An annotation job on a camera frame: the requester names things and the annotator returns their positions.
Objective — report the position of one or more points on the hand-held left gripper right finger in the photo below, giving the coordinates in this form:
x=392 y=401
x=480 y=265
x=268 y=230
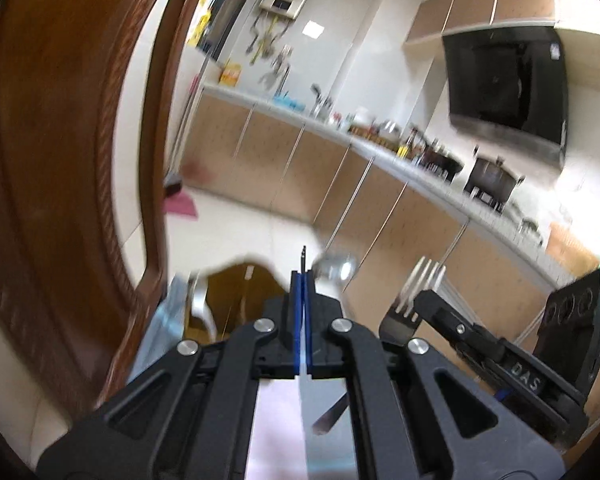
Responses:
x=309 y=320

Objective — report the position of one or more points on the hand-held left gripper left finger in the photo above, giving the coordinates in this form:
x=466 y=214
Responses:
x=295 y=320

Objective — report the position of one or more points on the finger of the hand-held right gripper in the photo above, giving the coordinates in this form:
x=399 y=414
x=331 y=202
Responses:
x=442 y=312

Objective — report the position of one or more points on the silver metal fork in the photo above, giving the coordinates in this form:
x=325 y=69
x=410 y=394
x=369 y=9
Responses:
x=405 y=310

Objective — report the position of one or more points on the wooden utensil holder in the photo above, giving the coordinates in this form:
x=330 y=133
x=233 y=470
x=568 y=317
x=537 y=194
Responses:
x=240 y=295

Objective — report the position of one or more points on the silver metal spoon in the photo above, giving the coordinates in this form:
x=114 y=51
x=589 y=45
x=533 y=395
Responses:
x=335 y=267

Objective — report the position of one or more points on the wooden cutting board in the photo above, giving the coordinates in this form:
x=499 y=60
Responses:
x=572 y=250

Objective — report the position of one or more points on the white spoon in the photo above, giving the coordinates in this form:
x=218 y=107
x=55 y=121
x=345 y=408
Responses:
x=200 y=302

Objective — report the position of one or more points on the pale printed table mat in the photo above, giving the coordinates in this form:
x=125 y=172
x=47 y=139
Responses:
x=275 y=435

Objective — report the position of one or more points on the black cooking pot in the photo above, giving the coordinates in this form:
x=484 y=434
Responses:
x=490 y=180

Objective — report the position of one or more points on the tan base kitchen cabinets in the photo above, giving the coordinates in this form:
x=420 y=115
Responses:
x=320 y=175

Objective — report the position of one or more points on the black wok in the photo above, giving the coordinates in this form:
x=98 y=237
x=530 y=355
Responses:
x=445 y=165

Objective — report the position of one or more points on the pink floor mat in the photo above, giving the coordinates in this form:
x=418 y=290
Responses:
x=180 y=206

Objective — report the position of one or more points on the dark sauce bottle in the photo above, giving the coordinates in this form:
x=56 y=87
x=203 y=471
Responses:
x=410 y=146

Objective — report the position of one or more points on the grey kitchen countertop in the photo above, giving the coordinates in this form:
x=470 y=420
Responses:
x=375 y=150

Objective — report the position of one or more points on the dark floor brush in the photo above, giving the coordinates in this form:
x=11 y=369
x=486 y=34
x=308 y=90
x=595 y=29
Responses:
x=172 y=185

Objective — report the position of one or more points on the blue tray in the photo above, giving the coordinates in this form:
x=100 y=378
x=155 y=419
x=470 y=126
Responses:
x=289 y=101

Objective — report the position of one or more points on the metal kitchen faucet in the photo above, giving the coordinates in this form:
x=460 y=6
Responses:
x=319 y=100

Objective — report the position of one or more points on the black range hood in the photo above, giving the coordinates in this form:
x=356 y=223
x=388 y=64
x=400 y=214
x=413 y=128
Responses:
x=505 y=80

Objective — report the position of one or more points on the yellow box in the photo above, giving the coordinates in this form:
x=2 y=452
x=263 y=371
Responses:
x=230 y=72

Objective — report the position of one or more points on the hanging kitchen tools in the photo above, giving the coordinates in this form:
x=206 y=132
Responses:
x=267 y=42

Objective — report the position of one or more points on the tan upper kitchen cabinets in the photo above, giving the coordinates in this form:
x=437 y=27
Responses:
x=475 y=5

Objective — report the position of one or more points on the beige water heater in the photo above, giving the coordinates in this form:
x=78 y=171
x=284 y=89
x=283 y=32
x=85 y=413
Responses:
x=285 y=2

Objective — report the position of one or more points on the carved wooden chair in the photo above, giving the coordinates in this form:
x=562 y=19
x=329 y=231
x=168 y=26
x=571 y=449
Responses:
x=55 y=110

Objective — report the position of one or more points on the dark window frame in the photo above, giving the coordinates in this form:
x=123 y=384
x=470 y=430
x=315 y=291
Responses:
x=230 y=5

